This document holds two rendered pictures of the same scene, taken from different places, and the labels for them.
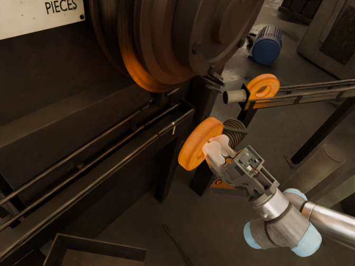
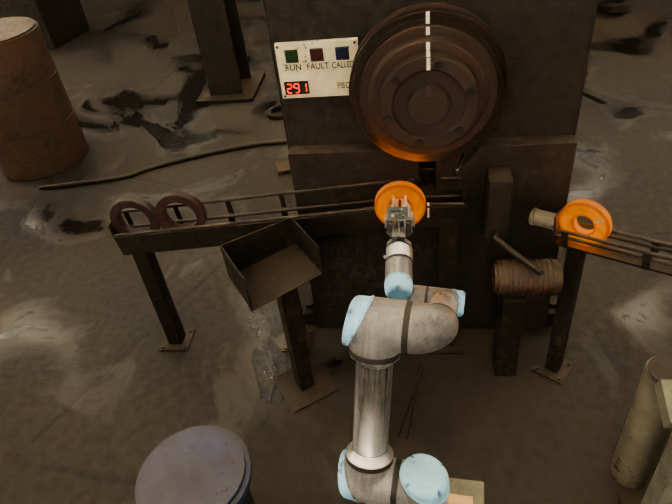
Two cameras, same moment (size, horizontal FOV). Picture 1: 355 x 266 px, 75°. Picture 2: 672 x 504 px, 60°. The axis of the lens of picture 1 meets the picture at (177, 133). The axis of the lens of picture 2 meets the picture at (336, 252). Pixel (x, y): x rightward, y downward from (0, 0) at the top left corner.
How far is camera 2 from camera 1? 1.53 m
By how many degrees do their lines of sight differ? 50
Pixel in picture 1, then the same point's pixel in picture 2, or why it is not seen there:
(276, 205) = (392, 248)
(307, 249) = (387, 284)
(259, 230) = not seen: hidden behind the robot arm
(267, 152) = not seen: outside the picture
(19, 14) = (324, 86)
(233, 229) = (498, 433)
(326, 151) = (656, 360)
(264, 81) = (578, 206)
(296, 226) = (391, 266)
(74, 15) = not seen: hidden behind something
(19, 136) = (305, 153)
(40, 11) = (334, 86)
